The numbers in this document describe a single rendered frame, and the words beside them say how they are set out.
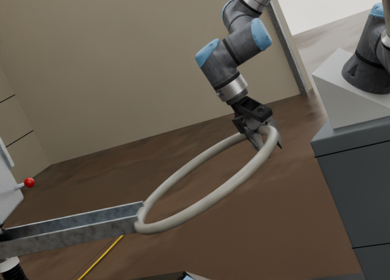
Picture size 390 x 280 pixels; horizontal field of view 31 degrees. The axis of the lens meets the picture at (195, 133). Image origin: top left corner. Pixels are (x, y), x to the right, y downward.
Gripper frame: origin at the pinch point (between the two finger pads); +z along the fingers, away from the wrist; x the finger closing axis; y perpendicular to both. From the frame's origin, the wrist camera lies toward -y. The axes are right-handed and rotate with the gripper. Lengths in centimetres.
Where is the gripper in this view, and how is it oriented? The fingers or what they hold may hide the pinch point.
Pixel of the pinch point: (274, 149)
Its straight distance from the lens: 207.8
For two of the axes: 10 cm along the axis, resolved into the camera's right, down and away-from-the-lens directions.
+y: -3.7, 0.3, 9.3
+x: -7.5, 5.7, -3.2
